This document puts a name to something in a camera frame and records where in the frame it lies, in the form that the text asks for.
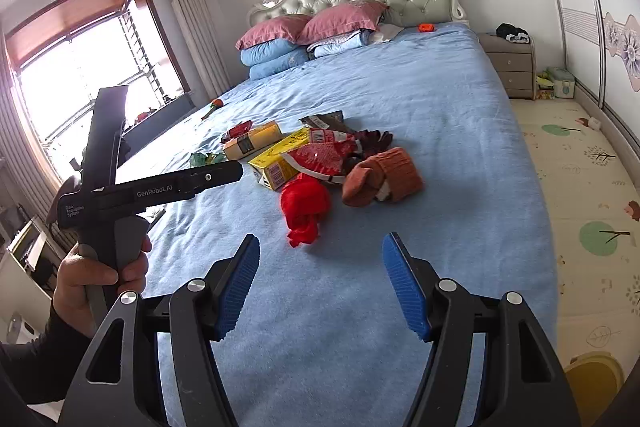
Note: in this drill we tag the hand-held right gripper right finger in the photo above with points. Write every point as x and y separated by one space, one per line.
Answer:
405 282

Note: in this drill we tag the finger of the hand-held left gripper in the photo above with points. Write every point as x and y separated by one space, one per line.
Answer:
215 176

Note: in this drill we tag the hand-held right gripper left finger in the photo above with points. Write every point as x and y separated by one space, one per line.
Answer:
240 282

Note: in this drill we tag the red snack packet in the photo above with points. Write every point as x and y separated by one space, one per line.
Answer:
320 157

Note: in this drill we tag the yellow round bin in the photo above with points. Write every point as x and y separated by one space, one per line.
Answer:
592 382

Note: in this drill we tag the person's left forearm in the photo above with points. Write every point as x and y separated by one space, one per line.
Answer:
35 357

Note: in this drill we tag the person's left hand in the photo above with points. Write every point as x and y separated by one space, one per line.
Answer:
75 279

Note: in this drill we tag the green wrapper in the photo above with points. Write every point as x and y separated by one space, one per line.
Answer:
202 158

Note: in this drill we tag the small red packet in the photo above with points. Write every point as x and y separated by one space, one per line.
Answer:
239 130

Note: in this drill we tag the yellow box with dark label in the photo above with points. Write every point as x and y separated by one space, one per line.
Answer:
255 141

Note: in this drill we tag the bright yellow box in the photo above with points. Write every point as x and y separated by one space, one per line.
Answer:
272 164

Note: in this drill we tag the cluttered desk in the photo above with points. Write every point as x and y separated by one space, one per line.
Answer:
30 252

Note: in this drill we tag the red sock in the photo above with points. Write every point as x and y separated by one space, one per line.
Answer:
305 202

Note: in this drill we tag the grey striped curtain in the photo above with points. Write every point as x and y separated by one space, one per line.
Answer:
25 137

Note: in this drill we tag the brown knit sock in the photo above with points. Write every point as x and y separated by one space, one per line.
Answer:
387 174

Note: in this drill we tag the dark brown packet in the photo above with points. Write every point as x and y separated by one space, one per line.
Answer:
325 121

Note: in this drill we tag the blue pillows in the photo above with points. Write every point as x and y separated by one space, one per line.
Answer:
272 59

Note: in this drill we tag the beige curtain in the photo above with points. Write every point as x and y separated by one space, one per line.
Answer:
192 17

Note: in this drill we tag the folded light blue quilt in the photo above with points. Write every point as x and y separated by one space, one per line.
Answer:
340 44

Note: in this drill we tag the tree print play mat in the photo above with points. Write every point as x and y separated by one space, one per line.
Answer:
575 207

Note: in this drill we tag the large pink pillow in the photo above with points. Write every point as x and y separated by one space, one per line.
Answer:
340 19

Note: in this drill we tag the white cloth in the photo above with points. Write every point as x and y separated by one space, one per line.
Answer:
387 34

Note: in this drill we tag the yellow green toy pile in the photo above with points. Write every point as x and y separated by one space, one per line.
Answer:
544 87

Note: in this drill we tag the grey nightstand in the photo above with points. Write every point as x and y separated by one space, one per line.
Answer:
510 64

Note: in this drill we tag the small white mat object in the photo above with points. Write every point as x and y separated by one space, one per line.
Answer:
594 123

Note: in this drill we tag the green and white box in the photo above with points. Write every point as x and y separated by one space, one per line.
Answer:
561 83

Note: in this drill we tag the small orange object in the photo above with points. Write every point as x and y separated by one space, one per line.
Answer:
426 27

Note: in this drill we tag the black cloth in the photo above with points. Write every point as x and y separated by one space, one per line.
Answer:
511 32

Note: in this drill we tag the floral sliding door wardrobe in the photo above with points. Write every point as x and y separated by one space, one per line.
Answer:
600 7

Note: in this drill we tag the window with brown frame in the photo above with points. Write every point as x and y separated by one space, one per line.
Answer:
75 57

